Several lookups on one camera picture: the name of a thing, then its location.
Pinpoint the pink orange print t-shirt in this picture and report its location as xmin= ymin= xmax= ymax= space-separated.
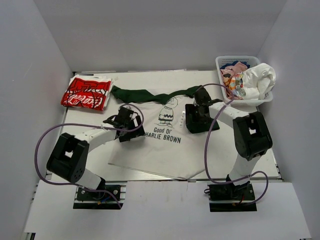
xmin=220 ymin=62 xmax=248 ymax=100

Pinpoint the white green Charlie Brown t-shirt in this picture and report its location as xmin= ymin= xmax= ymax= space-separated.
xmin=108 ymin=86 xmax=208 ymax=180

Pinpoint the white colourful print t-shirt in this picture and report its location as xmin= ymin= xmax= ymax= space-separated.
xmin=242 ymin=63 xmax=276 ymax=100

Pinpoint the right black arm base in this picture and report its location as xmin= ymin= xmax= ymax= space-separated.
xmin=204 ymin=183 xmax=257 ymax=213

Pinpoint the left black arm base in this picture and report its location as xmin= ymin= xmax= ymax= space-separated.
xmin=73 ymin=182 xmax=127 ymax=210

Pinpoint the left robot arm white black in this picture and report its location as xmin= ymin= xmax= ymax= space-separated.
xmin=46 ymin=104 xmax=145 ymax=193

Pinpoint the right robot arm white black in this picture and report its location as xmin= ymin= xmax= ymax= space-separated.
xmin=185 ymin=85 xmax=273 ymax=187

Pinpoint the white plastic basket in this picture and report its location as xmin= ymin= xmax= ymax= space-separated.
xmin=215 ymin=55 xmax=273 ymax=107

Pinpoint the folded red white t-shirt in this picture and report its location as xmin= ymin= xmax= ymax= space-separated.
xmin=60 ymin=74 xmax=114 ymax=112

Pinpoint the blue garment in basket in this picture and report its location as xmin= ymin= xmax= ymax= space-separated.
xmin=233 ymin=60 xmax=251 ymax=69

